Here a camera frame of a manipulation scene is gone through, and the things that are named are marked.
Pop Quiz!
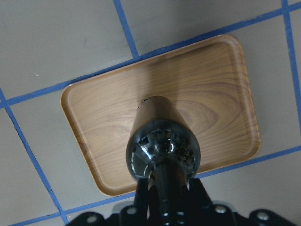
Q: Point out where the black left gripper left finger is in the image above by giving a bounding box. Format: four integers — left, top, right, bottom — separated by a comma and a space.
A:
134, 178, 157, 219

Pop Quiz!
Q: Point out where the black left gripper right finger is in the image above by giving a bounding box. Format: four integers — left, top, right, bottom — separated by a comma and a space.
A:
185, 178, 213, 212

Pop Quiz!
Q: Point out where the dark glass wine bottle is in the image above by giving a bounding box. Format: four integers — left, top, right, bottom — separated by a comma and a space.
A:
126, 96, 201, 226

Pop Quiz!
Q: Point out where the wooden tray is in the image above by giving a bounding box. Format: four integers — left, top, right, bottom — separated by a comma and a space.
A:
60, 35, 261, 196

